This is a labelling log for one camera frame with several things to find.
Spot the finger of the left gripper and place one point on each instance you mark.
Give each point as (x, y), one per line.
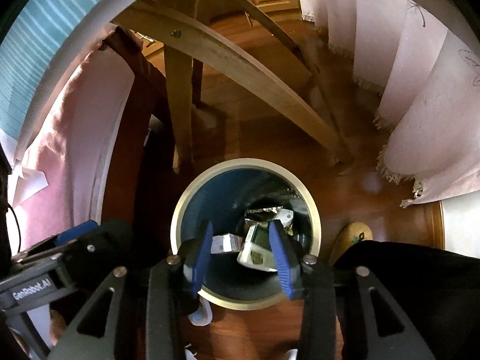
(75, 232)

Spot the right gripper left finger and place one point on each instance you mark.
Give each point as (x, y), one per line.
(195, 255)

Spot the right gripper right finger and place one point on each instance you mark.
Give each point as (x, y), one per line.
(293, 273)

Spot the white gold wrapper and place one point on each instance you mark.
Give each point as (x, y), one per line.
(263, 216)

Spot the blue round trash bin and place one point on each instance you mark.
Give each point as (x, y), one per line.
(240, 197)

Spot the left blue slipper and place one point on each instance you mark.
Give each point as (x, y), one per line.
(203, 315)

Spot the yellow plush slipper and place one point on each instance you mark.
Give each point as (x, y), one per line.
(350, 235)

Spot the pink bed skirt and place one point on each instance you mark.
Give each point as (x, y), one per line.
(65, 168)

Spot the blue white striped bed cover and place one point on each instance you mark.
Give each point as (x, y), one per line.
(43, 40)

